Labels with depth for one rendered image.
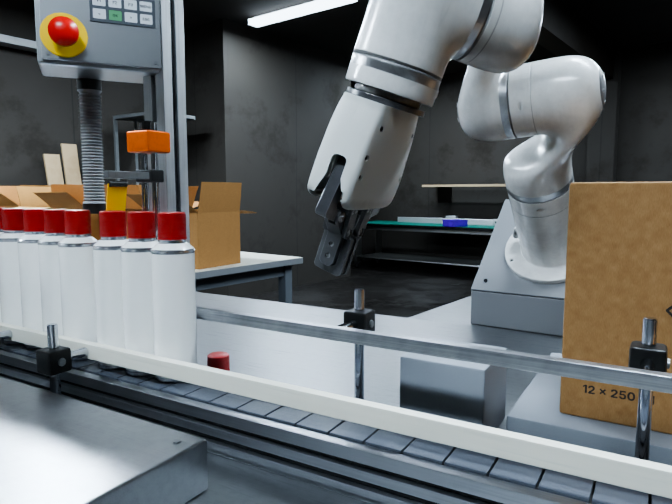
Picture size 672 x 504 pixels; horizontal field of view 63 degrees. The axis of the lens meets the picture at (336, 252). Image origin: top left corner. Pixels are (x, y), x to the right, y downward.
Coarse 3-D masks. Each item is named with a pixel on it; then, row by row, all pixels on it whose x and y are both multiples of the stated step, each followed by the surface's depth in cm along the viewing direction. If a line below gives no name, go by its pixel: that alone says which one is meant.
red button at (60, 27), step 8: (48, 24) 74; (56, 24) 74; (64, 24) 74; (72, 24) 74; (48, 32) 74; (56, 32) 74; (64, 32) 74; (72, 32) 74; (56, 40) 74; (64, 40) 74; (72, 40) 75
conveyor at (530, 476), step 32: (32, 352) 80; (160, 384) 66; (192, 384) 66; (256, 416) 58; (288, 416) 57; (320, 416) 57; (384, 448) 50; (416, 448) 50; (448, 448) 50; (512, 480) 44; (544, 480) 44; (576, 480) 44
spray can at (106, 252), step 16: (112, 224) 71; (112, 240) 71; (128, 240) 72; (96, 256) 70; (112, 256) 70; (96, 272) 71; (112, 272) 70; (96, 288) 71; (112, 288) 70; (96, 304) 72; (112, 304) 71; (96, 320) 72; (112, 320) 71; (112, 336) 71; (112, 368) 72
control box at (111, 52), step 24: (48, 0) 75; (72, 0) 77; (96, 24) 78; (120, 24) 79; (48, 48) 76; (72, 48) 77; (96, 48) 78; (120, 48) 80; (144, 48) 81; (48, 72) 82; (72, 72) 82; (96, 72) 82; (120, 72) 82; (144, 72) 82
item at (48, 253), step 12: (48, 216) 77; (60, 216) 78; (48, 228) 77; (60, 228) 78; (48, 240) 77; (60, 240) 77; (48, 252) 77; (48, 264) 77; (48, 276) 77; (48, 288) 77; (48, 300) 78; (60, 300) 78; (48, 312) 78; (60, 312) 78; (60, 324) 78
